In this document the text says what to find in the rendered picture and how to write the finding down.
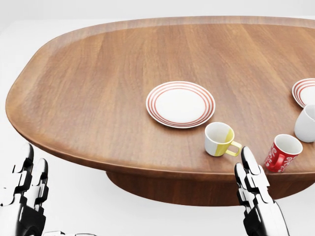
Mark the white plate with red rings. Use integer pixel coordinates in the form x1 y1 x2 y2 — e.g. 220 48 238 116
291 78 315 109
145 81 216 129

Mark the brown wooden table base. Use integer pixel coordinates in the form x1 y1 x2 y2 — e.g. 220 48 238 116
105 171 315 207

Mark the plain white mug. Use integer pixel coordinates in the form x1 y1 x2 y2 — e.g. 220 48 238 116
294 104 315 143

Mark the white and yellow mug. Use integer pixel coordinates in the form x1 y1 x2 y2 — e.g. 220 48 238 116
204 121 243 157

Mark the red mug with white print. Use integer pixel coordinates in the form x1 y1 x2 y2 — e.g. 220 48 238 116
264 134 304 173

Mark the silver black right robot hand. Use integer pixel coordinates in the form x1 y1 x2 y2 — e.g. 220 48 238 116
234 146 290 236

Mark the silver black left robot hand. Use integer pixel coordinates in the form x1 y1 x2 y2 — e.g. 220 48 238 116
0 143 98 236

